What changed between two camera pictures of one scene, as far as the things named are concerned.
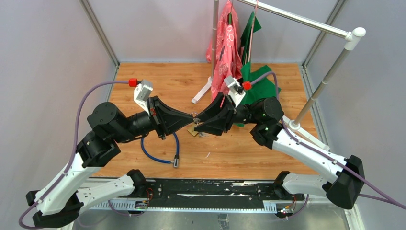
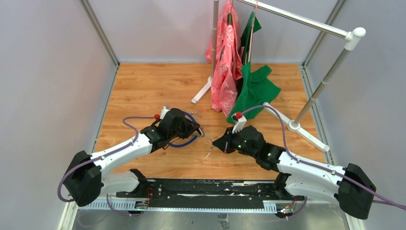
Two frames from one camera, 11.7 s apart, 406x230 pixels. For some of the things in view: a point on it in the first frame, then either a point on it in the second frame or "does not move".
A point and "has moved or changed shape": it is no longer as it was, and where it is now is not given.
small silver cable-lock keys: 196,120 has moved or changed shape
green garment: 265,90 does not move
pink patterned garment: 228,58 does not move
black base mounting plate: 215,192 does not move
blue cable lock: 176,161 -> 200,133
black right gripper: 217,124 -> 224,142
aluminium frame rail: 100,33 does not move
